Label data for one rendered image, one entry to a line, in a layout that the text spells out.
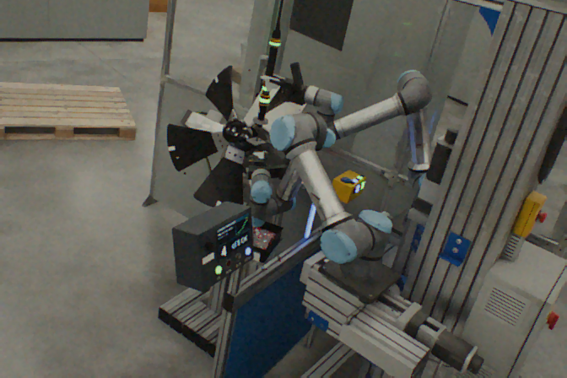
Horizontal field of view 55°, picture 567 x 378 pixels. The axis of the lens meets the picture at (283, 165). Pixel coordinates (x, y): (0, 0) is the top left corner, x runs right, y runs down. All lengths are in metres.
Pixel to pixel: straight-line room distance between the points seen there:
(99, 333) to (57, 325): 0.22
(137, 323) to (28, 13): 5.27
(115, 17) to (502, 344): 6.99
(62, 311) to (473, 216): 2.22
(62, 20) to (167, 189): 4.28
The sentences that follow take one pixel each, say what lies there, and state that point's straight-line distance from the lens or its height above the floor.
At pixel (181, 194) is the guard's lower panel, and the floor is 0.21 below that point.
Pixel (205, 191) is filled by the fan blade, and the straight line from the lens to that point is 2.40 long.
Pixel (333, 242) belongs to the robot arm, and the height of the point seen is 1.22.
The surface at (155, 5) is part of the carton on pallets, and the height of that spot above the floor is 0.12.
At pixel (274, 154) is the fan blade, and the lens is 2.36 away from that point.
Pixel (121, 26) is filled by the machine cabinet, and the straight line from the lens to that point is 8.19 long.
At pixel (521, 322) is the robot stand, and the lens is 1.94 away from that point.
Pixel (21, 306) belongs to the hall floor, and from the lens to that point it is 3.31.
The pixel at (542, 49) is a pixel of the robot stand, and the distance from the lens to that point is 1.74.
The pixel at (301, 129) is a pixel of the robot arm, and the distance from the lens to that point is 1.85.
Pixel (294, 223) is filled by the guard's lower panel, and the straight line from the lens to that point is 3.37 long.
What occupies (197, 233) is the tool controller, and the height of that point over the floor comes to 1.25.
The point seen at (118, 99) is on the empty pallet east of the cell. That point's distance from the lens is 5.68.
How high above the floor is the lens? 2.15
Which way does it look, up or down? 25 degrees down
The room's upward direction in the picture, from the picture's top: 12 degrees clockwise
